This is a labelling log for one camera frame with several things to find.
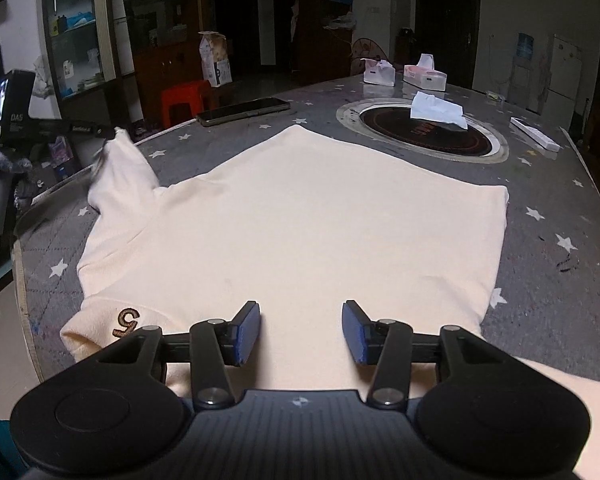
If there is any glass display cabinet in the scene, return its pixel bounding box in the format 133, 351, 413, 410
42, 0, 136, 101

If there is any cream sweater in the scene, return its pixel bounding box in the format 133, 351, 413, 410
60, 125, 600, 480

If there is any white tissue box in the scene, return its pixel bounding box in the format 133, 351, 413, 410
362, 57, 397, 87

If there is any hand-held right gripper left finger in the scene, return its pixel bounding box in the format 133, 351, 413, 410
96, 301, 261, 408

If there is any paper bag on stool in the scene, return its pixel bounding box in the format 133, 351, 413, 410
198, 31, 232, 87

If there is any black smartphone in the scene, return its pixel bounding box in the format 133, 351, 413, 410
196, 97, 292, 128

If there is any round patterned fan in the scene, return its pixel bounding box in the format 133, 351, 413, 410
351, 37, 388, 63

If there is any white refrigerator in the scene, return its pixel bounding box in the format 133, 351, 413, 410
540, 34, 583, 116

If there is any red plastic stool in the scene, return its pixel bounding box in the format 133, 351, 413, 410
160, 80, 213, 128

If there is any dark wooden cabinet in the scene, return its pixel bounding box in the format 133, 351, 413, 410
115, 0, 206, 116

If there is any pink tissue box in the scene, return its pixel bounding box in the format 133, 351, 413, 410
403, 53, 448, 92

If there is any round induction cooktop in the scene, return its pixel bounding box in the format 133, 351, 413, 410
336, 99, 510, 163

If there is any grey star-patterned tablecloth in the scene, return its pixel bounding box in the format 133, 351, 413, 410
12, 72, 600, 386

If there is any white tissue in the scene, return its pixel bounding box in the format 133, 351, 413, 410
410, 91, 468, 131

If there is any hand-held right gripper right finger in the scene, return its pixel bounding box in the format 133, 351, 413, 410
341, 300, 506, 408

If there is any dark wooden door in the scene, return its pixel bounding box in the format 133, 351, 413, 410
414, 0, 482, 90

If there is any water dispenser with blue bottle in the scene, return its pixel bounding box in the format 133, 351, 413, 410
509, 32, 537, 111

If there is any white remote control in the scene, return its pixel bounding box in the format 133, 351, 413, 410
510, 117, 562, 153

